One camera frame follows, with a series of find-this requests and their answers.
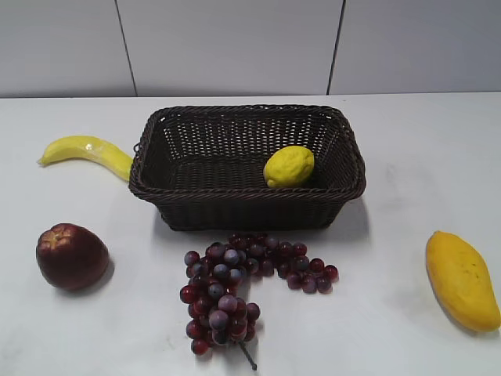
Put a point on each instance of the yellow lemon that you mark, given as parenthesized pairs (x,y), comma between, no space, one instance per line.
(289,167)

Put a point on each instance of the dark red apple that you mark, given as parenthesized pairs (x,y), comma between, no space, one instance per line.
(70,257)

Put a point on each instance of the purple grape bunch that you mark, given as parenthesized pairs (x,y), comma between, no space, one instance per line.
(219,317)

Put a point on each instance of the yellow banana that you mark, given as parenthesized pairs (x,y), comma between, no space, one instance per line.
(89,148)

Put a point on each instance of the yellow mango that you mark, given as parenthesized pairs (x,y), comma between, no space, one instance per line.
(461,282)

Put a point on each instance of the dark brown woven basket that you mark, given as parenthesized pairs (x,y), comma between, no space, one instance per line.
(202,166)

